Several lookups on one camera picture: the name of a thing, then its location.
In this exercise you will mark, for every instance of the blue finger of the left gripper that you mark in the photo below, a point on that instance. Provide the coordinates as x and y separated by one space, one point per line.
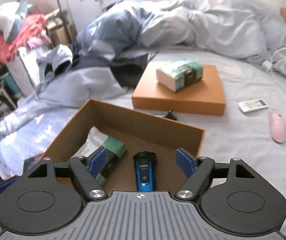
5 184

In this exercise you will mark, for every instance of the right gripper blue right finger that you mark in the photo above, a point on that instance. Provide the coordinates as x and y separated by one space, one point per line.
186 162

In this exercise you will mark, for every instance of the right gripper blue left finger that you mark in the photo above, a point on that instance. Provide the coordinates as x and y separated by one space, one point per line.
96 161

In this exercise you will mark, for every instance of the blue Philips electric shaver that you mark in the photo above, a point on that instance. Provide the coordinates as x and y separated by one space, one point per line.
144 164

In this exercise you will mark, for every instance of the green tissue pack in box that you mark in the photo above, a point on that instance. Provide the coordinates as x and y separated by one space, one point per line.
116 150

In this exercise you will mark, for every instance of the black three-head shaver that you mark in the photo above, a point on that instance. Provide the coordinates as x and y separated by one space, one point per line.
169 115

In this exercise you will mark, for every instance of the open orange cardboard box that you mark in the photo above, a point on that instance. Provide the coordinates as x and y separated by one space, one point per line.
139 132

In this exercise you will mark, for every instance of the orange box lid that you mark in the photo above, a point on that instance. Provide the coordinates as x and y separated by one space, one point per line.
205 97

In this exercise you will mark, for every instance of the light blue jacket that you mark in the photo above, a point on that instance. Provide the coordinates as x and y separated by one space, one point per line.
70 76

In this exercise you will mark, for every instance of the white remote control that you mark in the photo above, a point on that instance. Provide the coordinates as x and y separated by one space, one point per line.
252 105

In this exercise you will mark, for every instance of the green tissue pack on lid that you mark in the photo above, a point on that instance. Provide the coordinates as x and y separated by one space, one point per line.
178 75

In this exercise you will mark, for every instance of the pink computer mouse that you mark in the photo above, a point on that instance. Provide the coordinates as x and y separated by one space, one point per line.
277 127

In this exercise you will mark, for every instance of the grey-blue duvet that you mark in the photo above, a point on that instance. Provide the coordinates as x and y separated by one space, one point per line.
240 29

